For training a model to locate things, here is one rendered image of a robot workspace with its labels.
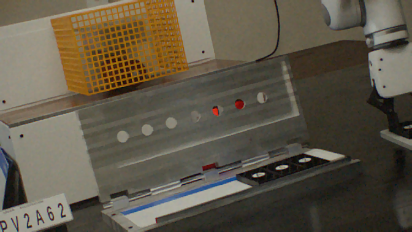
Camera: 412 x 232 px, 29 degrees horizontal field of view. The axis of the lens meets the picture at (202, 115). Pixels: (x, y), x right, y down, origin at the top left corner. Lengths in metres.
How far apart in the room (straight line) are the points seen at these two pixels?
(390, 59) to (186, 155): 0.45
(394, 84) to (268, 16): 1.83
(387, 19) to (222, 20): 1.78
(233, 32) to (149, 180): 1.93
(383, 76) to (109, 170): 0.57
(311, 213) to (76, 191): 0.55
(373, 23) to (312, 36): 1.86
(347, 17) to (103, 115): 0.52
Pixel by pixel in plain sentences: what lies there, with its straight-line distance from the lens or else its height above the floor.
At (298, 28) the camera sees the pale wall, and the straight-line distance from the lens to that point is 3.45.
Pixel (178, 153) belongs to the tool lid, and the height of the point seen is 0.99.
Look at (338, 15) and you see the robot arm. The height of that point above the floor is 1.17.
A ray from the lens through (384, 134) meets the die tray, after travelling 1.68.
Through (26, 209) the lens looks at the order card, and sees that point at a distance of 1.51.
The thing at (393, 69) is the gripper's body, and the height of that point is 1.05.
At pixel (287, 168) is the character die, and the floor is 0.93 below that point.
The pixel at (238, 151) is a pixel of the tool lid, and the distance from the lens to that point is 1.54.
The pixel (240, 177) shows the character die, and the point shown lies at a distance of 1.46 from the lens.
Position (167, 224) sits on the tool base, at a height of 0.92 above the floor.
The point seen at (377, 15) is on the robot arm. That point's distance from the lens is 1.62.
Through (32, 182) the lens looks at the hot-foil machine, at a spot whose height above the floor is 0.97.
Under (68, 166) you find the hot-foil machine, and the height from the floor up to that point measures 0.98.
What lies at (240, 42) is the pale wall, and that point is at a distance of 3.36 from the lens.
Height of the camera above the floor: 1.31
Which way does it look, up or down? 10 degrees down
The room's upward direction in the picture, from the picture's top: 12 degrees counter-clockwise
